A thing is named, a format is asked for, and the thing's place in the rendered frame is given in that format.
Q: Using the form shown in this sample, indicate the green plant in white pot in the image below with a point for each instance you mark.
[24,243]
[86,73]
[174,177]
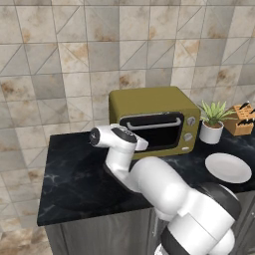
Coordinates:
[211,132]

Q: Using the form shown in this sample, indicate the round white plate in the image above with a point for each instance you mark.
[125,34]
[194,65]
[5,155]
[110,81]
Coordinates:
[228,168]

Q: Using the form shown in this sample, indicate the olive green toaster oven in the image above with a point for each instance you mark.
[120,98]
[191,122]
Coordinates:
[149,101]

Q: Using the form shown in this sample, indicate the wooden knife block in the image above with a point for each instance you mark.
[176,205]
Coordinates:
[237,128]

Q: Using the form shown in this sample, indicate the black glass toaster oven door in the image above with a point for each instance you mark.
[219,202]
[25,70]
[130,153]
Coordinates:
[166,136]

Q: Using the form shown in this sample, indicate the grey cupboard door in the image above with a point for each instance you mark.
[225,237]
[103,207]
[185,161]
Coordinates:
[103,234]
[247,225]

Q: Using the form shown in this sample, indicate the silver toaster oven knob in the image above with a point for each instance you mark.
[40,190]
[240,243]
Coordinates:
[191,121]
[188,136]

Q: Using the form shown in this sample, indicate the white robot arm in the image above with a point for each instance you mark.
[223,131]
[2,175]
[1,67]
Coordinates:
[156,181]

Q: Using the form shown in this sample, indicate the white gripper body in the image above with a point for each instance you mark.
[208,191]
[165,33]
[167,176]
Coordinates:
[142,145]

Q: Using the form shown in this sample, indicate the small silver toaster oven button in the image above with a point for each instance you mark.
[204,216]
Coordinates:
[185,148]

